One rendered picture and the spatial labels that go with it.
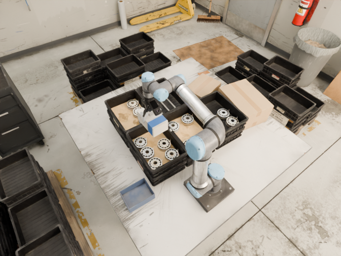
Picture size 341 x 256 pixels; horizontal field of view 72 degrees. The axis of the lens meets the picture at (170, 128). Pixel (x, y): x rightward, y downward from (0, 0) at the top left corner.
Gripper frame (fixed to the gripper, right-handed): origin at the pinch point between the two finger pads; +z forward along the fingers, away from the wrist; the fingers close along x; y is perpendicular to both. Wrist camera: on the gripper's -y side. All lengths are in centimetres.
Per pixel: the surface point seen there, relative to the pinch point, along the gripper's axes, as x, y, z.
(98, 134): 29, 43, 41
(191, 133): -28.9, -10.2, 28.1
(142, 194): 27, -25, 41
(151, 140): 0.7, 2.4, 27.9
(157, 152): 3.4, -9.0, 28.0
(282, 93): -173, -8, 62
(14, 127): 89, 122, 65
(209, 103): -65, 7, 28
